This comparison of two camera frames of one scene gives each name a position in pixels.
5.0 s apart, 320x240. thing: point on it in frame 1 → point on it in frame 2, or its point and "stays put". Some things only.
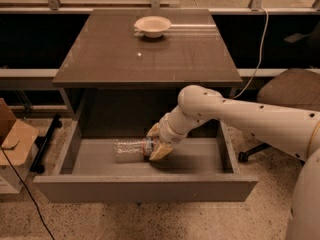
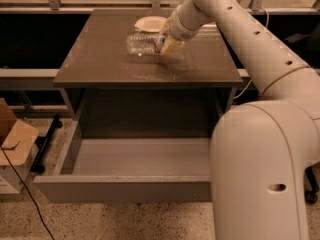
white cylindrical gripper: (165, 129) → (177, 30)
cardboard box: (18, 144) stays put
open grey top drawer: (200, 168) stays put
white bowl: (153, 26) stays put
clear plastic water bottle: (130, 150) → (145, 43)
